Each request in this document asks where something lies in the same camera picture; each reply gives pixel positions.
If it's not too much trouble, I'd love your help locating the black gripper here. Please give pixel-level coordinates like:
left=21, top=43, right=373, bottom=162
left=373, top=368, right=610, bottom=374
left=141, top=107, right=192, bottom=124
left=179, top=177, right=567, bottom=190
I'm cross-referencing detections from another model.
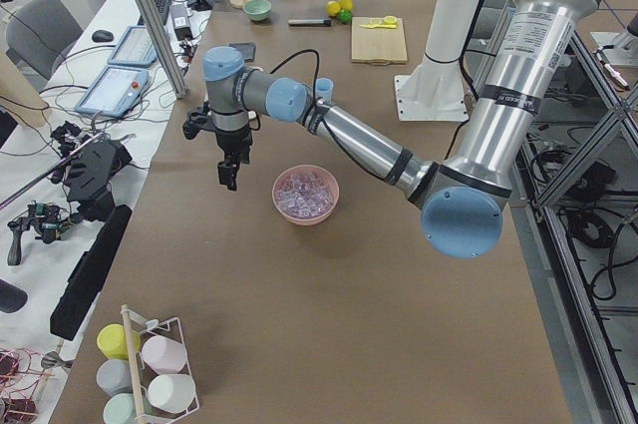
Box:
left=182, top=101, right=253, bottom=191

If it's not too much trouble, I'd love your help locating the steel muddler black tip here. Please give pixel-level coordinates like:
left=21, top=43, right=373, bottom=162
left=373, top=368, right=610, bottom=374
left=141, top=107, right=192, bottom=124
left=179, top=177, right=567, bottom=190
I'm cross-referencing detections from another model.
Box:
left=287, top=18, right=332, bottom=27

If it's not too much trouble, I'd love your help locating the pink bowl of ice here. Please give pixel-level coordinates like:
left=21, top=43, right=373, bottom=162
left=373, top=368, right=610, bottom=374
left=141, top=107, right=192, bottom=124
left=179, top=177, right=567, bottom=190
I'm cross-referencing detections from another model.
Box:
left=271, top=165, right=340, bottom=225

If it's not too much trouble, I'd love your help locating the light blue plastic cup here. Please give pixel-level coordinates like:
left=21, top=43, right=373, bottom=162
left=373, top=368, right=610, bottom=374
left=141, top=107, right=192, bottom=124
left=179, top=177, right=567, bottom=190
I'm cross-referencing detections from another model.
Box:
left=314, top=78, right=334, bottom=100

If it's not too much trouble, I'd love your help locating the pink cup in rack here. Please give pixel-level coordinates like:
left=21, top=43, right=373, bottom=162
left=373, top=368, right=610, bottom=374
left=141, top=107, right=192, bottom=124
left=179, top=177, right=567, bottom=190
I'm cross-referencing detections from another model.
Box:
left=141, top=335, right=187, bottom=374

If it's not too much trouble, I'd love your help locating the yellow cup in rack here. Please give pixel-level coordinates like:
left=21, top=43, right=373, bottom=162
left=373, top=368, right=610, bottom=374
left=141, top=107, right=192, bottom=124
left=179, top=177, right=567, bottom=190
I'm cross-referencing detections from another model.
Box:
left=97, top=323, right=129, bottom=360

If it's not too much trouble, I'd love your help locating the white cup in rack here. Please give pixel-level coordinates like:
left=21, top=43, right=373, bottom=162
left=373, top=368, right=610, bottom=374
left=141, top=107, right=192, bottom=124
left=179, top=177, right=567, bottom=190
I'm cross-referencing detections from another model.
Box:
left=148, top=374, right=196, bottom=414

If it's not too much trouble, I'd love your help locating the grey cup in rack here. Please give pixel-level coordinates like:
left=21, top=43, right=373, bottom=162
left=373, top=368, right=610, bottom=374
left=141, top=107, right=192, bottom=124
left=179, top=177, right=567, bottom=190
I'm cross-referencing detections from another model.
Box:
left=96, top=359, right=133, bottom=397

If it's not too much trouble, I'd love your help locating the mint cup in rack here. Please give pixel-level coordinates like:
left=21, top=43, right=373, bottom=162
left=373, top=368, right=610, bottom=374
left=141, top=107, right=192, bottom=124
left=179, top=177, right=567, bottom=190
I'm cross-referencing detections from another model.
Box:
left=103, top=393, right=138, bottom=424

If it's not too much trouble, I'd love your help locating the mint green bowl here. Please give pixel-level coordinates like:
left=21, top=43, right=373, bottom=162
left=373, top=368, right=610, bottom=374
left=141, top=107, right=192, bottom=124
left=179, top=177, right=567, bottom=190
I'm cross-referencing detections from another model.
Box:
left=243, top=0, right=272, bottom=23

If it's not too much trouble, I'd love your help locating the cream rabbit tray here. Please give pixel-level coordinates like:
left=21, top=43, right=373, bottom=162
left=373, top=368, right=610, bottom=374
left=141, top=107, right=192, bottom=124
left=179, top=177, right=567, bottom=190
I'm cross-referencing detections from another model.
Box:
left=242, top=67, right=268, bottom=120

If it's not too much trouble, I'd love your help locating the yellow lemon near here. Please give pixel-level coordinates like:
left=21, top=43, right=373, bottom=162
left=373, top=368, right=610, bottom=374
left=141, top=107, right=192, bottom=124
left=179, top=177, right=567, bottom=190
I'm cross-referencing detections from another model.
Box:
left=326, top=1, right=341, bottom=17

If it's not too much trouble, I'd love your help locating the yellow lemon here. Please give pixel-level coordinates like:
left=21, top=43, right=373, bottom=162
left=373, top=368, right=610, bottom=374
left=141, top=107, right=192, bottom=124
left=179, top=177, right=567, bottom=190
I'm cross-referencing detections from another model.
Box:
left=326, top=1, right=341, bottom=17
left=338, top=0, right=354, bottom=11

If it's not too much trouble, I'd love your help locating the yellow lemon far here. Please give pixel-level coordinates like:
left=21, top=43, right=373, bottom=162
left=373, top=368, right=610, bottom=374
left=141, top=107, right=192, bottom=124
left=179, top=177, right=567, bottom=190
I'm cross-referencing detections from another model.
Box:
left=338, top=0, right=354, bottom=11

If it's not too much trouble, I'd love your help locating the green lime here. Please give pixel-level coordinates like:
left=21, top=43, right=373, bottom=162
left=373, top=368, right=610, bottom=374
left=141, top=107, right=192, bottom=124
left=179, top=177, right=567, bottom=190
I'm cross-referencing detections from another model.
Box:
left=338, top=10, right=351, bottom=24

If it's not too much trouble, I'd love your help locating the grey folded cloth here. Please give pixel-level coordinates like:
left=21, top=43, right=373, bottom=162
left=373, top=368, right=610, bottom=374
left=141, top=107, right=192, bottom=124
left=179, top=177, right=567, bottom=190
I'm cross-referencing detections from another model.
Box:
left=229, top=42, right=256, bottom=63

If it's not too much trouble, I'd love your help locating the wooden cutting board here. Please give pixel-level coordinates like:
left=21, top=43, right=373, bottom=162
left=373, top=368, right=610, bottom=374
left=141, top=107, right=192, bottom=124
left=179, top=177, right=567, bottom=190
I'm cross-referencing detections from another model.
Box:
left=351, top=16, right=408, bottom=64

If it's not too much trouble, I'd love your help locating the lemon slice upper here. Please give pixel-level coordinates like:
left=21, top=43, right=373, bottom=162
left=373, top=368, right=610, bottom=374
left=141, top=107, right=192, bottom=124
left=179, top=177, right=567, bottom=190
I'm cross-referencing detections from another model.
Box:
left=382, top=15, right=398, bottom=25

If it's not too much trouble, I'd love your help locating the black power adapter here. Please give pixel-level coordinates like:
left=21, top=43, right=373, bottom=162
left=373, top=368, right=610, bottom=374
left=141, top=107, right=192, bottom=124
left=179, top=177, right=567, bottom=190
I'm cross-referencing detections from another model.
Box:
left=170, top=3, right=193, bottom=41

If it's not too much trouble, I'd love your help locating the teach pendant near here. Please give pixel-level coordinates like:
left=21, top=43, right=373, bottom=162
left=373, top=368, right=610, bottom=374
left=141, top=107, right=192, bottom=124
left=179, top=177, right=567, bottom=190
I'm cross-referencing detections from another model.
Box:
left=74, top=66, right=149, bottom=118

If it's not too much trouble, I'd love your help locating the teach pendant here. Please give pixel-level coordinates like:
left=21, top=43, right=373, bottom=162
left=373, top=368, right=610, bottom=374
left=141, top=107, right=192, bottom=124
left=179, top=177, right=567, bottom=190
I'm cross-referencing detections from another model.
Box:
left=74, top=66, right=149, bottom=118
left=107, top=25, right=158, bottom=68

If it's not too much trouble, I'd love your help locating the teach pendant far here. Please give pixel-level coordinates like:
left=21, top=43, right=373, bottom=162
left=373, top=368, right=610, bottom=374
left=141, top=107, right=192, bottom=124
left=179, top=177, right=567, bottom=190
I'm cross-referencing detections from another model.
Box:
left=107, top=25, right=158, bottom=68

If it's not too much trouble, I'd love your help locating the black computer mouse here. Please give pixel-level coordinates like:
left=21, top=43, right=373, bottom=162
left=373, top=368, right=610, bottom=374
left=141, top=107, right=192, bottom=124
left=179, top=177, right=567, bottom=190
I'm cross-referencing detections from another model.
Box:
left=91, top=29, right=114, bottom=43

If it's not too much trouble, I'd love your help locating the grey office chair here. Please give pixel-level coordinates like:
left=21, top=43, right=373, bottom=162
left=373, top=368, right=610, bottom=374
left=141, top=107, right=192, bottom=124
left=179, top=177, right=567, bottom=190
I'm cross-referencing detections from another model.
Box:
left=6, top=0, right=84, bottom=79

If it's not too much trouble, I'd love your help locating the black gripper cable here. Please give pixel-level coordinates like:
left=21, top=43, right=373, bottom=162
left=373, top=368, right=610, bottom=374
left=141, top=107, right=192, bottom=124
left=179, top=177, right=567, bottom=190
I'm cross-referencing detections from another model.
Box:
left=268, top=48, right=390, bottom=181

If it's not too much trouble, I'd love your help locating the aluminium frame post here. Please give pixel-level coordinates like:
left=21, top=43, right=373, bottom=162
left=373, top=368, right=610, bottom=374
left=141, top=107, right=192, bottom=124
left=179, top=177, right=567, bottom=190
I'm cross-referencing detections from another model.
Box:
left=135, top=0, right=187, bottom=99

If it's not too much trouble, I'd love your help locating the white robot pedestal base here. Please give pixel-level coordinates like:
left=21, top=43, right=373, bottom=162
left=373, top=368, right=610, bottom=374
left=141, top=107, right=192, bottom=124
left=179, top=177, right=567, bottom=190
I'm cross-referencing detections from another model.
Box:
left=395, top=0, right=479, bottom=122

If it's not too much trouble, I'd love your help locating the white wire cup rack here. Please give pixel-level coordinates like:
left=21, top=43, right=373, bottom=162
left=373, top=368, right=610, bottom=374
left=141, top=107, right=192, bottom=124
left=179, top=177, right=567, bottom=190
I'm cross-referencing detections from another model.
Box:
left=121, top=304, right=200, bottom=423

